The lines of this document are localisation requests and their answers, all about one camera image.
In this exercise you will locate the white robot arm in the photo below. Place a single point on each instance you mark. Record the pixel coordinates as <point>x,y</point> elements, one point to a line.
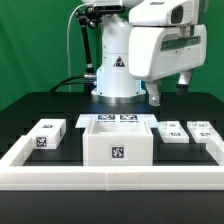
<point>114,82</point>

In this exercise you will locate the white U-shaped boundary frame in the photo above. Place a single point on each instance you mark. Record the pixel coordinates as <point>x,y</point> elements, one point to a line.
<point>16,175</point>

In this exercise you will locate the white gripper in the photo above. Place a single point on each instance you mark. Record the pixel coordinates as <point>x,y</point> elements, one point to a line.
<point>157,52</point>

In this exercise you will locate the white flat tag base plate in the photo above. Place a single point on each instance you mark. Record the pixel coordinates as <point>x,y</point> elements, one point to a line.
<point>84,119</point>

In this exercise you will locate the white cabinet door panel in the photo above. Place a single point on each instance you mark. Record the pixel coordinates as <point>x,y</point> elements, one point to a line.
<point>201,131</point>
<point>172,132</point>

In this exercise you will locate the white cabinet box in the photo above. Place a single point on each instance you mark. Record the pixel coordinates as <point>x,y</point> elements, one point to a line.
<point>117,144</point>

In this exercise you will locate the white rectangular block with tags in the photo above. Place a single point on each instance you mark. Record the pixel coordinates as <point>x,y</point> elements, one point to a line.
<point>47,133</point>

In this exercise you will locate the black articulated camera mount arm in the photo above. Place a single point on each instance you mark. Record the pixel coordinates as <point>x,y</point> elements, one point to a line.
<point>87,36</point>

